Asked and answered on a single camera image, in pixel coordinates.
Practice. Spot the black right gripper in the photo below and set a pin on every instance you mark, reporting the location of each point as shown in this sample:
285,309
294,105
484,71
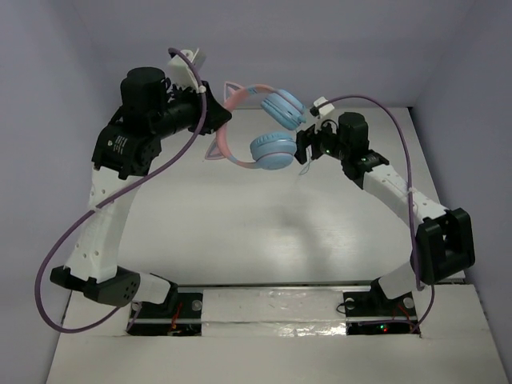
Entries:
310,138

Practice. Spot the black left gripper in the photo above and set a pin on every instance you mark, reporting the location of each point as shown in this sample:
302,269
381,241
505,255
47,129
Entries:
201,110

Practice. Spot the pink blue cat-ear headphones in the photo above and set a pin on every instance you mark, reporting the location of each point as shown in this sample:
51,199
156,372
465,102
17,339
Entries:
270,151

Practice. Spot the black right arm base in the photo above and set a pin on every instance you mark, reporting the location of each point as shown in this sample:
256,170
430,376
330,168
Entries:
365,317

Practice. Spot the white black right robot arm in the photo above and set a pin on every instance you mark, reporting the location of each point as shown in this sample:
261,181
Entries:
442,238

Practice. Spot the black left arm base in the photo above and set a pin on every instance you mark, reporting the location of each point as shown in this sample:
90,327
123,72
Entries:
183,317

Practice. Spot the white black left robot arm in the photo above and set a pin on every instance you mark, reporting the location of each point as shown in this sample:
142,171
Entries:
153,108

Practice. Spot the white foam front panel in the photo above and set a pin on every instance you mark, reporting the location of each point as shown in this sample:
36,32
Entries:
455,346

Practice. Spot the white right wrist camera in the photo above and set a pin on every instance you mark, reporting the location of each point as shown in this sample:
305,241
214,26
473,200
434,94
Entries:
321,108

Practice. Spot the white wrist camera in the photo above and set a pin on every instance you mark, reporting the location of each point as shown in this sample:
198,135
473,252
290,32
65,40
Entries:
181,72
321,108

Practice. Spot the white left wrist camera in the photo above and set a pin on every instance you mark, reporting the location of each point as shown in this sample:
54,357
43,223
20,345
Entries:
181,72

